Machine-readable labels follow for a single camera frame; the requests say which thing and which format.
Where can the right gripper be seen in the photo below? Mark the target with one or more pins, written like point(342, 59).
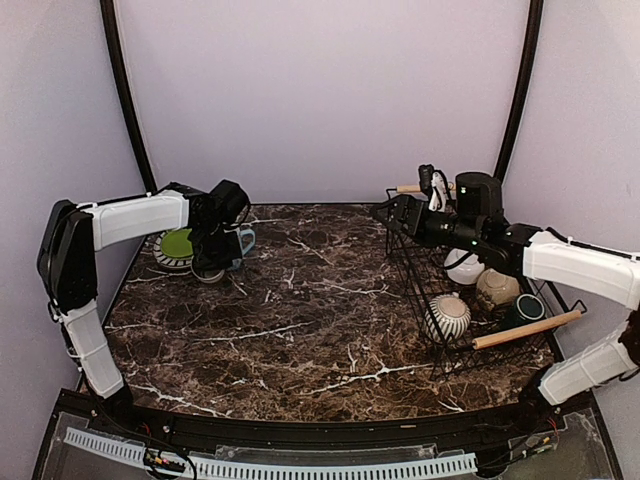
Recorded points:
point(405, 204)

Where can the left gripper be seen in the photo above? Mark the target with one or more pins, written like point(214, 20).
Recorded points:
point(233, 253)

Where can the brown ceramic cup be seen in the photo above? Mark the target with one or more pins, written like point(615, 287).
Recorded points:
point(207, 275)

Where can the light blue mug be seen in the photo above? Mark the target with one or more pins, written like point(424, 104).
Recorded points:
point(246, 241)

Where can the lime green plastic plate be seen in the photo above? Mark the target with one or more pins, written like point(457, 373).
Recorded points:
point(176, 244)

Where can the white blue striped plate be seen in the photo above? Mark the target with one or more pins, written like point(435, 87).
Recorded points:
point(173, 250)

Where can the dark green cup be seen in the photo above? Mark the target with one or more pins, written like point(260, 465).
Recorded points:
point(526, 309)

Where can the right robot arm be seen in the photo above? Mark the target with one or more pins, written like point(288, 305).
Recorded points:
point(521, 250)

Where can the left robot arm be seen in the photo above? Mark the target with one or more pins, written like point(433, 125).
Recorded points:
point(76, 232)

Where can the grey deer pattern plate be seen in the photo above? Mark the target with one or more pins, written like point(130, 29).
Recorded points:
point(166, 262)

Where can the white ceramic bowl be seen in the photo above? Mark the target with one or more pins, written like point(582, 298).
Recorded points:
point(463, 267)

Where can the striped ceramic bowl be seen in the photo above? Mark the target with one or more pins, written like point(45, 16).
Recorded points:
point(447, 318)

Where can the beige ceramic bowl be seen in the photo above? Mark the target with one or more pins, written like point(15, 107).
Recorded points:
point(494, 289)

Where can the rear wooden rack handle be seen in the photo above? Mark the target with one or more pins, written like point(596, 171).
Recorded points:
point(410, 189)

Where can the wooden rack handle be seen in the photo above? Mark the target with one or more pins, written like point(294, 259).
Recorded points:
point(410, 189)
point(506, 336)

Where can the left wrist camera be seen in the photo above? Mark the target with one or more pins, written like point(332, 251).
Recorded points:
point(231, 203)

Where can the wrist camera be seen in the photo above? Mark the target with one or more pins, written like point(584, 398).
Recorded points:
point(475, 196)
point(231, 203)

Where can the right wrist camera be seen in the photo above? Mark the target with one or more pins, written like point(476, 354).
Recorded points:
point(475, 196)

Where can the black wire dish rack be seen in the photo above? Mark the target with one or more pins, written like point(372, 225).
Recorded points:
point(423, 278)

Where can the front wooden rack handle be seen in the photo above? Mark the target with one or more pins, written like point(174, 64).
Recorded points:
point(506, 336)

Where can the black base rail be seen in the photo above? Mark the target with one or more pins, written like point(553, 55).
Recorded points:
point(480, 429)

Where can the white slotted cable duct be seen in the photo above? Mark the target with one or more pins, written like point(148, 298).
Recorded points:
point(254, 463)

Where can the right black frame post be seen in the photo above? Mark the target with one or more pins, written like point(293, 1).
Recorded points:
point(527, 61)

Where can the black frame post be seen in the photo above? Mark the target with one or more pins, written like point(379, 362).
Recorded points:
point(527, 61)
point(118, 67)

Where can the left black frame post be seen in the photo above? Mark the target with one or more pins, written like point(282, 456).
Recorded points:
point(118, 67)

